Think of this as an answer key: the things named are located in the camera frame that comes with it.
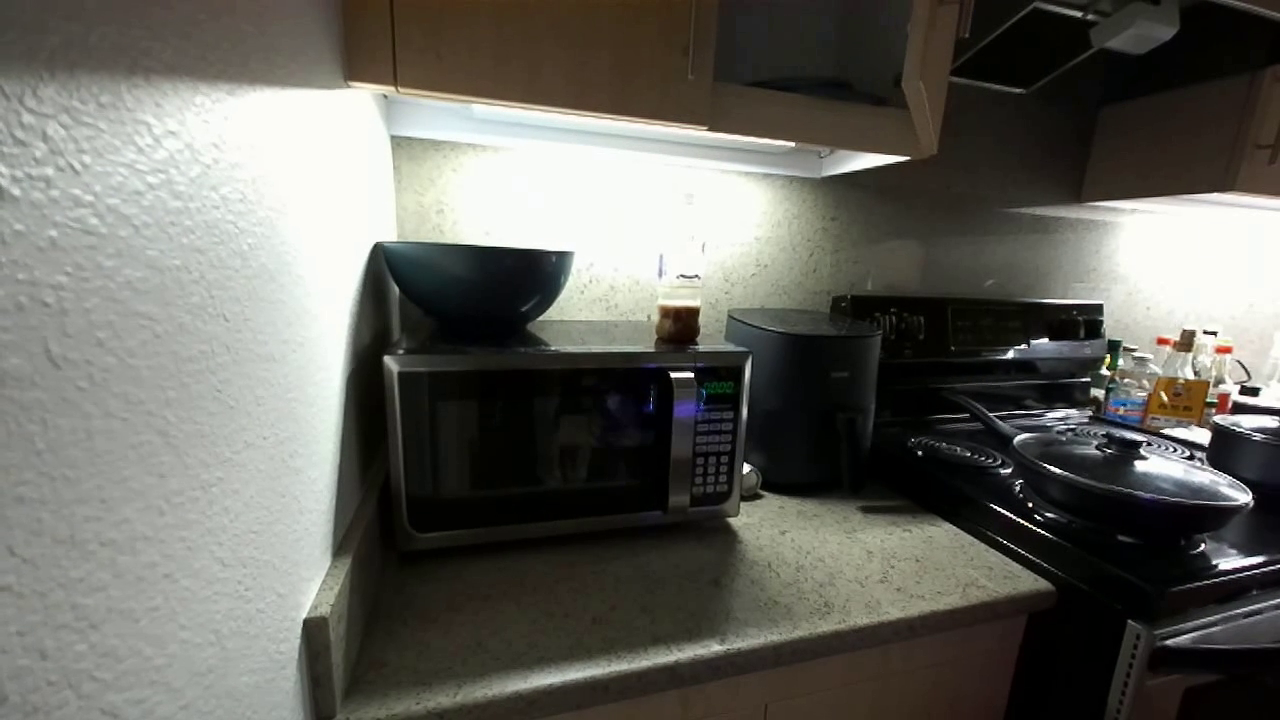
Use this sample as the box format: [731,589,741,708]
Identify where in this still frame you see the under-cabinet light strip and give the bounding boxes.
[376,87,913,183]

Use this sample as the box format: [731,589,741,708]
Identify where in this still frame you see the wooden cabinet beside hood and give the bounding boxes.
[1080,65,1280,203]

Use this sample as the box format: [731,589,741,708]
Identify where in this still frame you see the glass jar with brown content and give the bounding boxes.
[654,251,710,350]

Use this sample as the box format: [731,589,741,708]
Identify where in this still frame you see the stainless steel microwave oven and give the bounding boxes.
[381,335,755,552]

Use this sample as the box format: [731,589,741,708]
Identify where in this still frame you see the black air fryer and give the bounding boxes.
[725,309,890,495]

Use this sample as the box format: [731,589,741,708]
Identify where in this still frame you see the dark round bowl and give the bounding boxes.
[376,234,579,335]

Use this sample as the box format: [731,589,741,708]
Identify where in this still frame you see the dark pan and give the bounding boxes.
[991,332,1112,383]

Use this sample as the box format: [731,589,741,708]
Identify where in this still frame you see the black kitchen stove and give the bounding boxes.
[831,293,1280,720]

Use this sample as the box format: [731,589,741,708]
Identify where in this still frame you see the green bottle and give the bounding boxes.
[1091,335,1130,404]

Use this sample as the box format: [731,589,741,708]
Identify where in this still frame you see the clear bottle with blue label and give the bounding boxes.
[1103,348,1156,433]

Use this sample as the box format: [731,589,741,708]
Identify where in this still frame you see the frying pan with glass lid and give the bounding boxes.
[913,392,1255,539]

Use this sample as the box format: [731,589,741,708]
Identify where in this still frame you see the dark range hood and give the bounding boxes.
[953,0,1280,101]

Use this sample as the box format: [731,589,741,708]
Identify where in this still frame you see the yellow box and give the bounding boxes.
[1148,376,1217,433]

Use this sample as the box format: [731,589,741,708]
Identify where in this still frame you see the white bottle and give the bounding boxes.
[1184,326,1219,383]

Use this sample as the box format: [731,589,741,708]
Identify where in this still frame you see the tall red-capped bottle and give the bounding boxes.
[1209,339,1243,416]

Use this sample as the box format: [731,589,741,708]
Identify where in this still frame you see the small white fixture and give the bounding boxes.
[1090,0,1184,58]

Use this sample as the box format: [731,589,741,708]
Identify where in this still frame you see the black pot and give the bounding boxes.
[1206,413,1280,491]

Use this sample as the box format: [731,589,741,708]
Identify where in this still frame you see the wooden wall cabinet body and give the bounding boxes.
[339,0,935,158]

